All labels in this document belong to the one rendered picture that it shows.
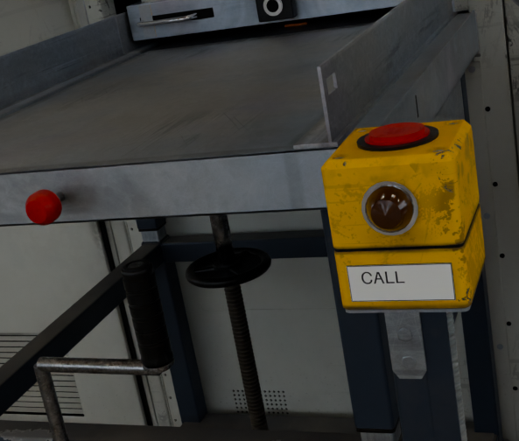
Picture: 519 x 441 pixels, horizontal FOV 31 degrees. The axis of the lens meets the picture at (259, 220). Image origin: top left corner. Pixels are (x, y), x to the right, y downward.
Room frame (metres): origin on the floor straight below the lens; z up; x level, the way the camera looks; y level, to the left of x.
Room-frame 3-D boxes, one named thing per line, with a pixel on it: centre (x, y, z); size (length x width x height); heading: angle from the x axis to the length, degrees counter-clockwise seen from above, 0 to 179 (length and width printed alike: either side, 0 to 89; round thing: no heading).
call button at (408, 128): (0.56, -0.09, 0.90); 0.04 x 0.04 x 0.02
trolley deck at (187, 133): (1.20, 0.05, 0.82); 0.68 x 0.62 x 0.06; 157
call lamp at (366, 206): (0.52, -0.07, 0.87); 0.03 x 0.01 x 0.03; 67
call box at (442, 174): (0.56, -0.09, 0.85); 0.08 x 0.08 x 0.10; 67
